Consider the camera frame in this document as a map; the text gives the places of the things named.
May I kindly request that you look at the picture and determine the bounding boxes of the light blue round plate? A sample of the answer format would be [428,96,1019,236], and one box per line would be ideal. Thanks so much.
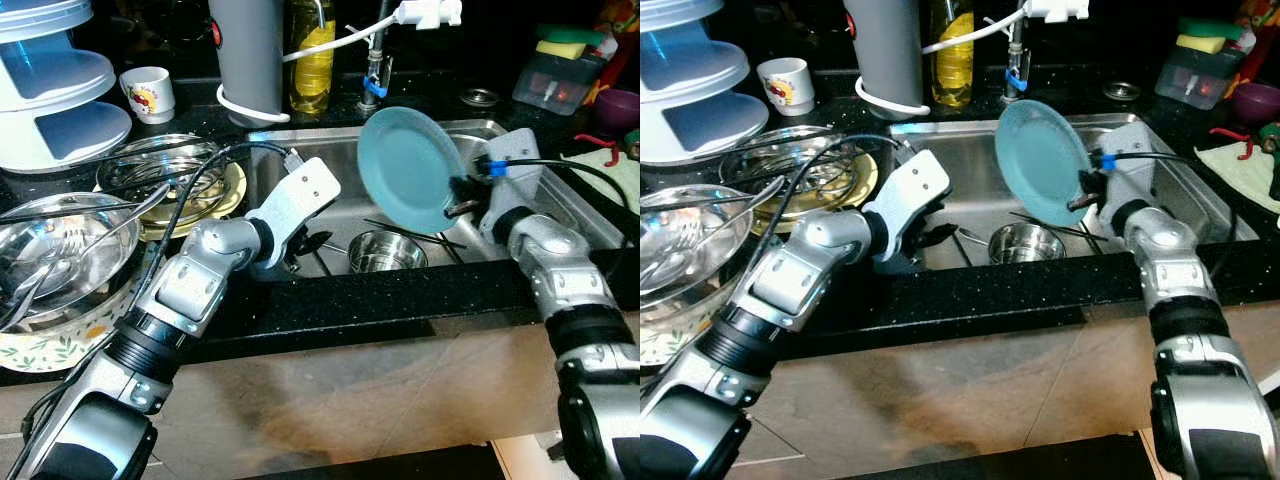
[357,107,468,236]
[994,100,1095,229]

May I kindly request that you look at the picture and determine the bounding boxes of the black chopstick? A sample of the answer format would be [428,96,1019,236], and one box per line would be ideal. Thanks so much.
[1008,210,1103,244]
[363,217,468,252]

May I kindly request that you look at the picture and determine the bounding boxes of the stainless steel sink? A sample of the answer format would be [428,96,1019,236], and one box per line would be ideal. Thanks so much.
[243,118,628,278]
[885,112,1263,273]

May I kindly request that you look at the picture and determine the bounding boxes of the small steel cup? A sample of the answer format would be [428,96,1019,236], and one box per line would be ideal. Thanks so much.
[987,222,1067,267]
[347,229,429,274]

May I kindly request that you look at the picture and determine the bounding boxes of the pale yellow plate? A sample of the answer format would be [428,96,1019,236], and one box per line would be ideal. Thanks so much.
[128,160,249,242]
[748,150,880,237]

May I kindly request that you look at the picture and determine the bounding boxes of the small red plastic tool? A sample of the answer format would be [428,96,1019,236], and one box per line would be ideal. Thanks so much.
[1209,126,1257,162]
[574,132,622,168]

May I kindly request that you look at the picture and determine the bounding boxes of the beige cabinet front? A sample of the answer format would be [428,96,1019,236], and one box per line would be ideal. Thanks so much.
[700,300,1280,480]
[0,300,641,480]

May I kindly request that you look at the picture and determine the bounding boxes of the steel faucet with blue clip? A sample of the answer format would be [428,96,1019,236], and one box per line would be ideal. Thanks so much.
[998,8,1033,107]
[358,0,398,113]

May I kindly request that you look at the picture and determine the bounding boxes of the purple plastic cup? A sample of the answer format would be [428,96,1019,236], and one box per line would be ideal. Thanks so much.
[596,88,641,132]
[1229,82,1280,127]

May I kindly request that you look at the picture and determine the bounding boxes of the long steel spoon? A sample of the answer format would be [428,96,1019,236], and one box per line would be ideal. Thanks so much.
[690,175,788,251]
[85,183,173,246]

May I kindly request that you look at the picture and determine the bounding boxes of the yellow oil bottle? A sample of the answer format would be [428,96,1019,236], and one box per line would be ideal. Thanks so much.
[287,0,337,117]
[928,0,977,110]

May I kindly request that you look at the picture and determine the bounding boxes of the green and yellow sponge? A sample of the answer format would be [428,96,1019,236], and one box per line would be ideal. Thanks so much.
[1174,15,1248,55]
[534,22,607,61]

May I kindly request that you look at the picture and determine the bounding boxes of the white power plug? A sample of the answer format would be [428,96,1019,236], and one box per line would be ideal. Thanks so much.
[394,0,464,30]
[1022,0,1091,24]

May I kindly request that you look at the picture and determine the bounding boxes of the grey cylindrical appliance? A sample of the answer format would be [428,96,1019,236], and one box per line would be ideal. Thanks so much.
[843,0,926,118]
[207,0,291,128]

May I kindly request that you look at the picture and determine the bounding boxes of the large steel bowl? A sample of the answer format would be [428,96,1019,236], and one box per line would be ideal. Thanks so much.
[640,185,758,313]
[0,192,142,323]

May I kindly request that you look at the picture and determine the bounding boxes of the red and yellow packet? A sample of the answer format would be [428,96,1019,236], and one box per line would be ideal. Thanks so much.
[1234,0,1280,83]
[594,0,641,91]

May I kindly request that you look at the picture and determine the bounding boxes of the small white printed cup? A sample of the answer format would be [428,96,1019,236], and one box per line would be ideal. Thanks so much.
[119,67,177,126]
[757,57,817,117]

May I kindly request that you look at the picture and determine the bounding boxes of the black floor mat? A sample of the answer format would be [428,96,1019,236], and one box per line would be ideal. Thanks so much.
[235,443,506,480]
[880,432,1151,480]

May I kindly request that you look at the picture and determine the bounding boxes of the white tiered plastic rack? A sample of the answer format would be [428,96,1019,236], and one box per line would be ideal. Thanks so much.
[640,0,752,167]
[0,0,134,174]

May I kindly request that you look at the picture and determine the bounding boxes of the floral rimmed white plate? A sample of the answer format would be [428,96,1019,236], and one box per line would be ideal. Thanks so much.
[640,295,723,367]
[0,285,143,374]

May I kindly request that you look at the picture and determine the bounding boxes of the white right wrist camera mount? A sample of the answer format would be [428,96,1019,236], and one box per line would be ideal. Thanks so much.
[1098,120,1183,239]
[477,128,547,248]

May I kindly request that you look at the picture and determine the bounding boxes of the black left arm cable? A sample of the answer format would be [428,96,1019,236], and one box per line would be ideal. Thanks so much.
[765,132,917,291]
[20,140,303,471]

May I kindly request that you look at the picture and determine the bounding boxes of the thick white power cable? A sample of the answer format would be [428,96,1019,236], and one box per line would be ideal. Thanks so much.
[853,8,1031,119]
[214,8,403,128]

